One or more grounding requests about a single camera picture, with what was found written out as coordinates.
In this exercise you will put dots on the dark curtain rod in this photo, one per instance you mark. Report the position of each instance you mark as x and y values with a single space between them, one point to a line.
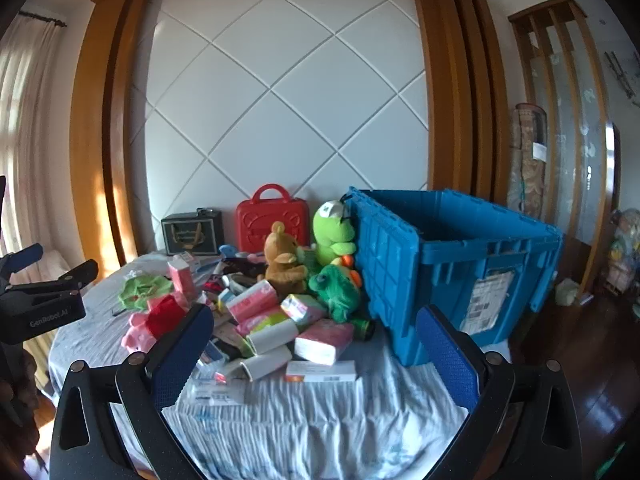
45 19

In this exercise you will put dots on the blue plastic storage crate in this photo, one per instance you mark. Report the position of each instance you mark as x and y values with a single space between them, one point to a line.
450 270

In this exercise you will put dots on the cloth covered desktop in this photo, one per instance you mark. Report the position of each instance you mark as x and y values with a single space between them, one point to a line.
350 410

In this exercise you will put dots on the white blue printed packet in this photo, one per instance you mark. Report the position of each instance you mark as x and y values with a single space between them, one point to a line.
215 390

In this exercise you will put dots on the pale window curtain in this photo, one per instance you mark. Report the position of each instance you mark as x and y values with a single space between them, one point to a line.
25 110

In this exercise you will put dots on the wooden slat partition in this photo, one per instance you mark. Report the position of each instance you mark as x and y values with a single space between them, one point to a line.
545 10

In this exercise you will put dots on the bright green frog plush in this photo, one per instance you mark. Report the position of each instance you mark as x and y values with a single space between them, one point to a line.
332 237

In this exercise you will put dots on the dark green can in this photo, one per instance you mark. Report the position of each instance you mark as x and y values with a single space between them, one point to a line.
362 329

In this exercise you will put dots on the pink and lime tissue pack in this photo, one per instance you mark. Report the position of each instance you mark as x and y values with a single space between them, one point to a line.
260 321

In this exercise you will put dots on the brown teddy bear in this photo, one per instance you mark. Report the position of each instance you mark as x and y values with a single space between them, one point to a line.
280 260

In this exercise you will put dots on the white box with red label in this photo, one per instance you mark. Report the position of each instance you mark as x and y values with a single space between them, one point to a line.
320 371

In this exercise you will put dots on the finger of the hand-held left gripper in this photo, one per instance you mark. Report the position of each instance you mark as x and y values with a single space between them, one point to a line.
25 256
80 272

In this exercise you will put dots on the pale green bag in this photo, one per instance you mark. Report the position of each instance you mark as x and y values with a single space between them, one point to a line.
567 292

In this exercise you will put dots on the rolled patterned carpet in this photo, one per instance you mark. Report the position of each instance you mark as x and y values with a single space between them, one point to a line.
525 170

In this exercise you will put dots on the dark green frog plush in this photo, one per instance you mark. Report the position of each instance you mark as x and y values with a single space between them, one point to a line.
335 292

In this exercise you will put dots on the small blue plastic toy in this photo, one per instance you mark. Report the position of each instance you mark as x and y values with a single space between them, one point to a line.
227 250

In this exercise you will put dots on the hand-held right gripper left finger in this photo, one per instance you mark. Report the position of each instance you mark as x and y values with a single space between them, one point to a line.
182 355

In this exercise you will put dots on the red toy suitcase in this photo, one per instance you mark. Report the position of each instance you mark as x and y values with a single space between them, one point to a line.
255 230

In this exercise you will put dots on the wooden wall panel frame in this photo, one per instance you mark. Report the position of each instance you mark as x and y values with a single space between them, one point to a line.
95 135

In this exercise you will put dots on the person's left forearm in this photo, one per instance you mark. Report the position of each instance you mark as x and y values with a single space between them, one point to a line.
17 400

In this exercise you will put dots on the pink pig plush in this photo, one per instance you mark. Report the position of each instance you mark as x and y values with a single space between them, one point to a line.
137 332

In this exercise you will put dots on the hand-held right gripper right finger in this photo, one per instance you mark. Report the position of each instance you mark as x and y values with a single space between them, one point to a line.
450 355

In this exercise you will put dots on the white pink tissue pack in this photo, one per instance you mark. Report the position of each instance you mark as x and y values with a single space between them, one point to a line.
300 307

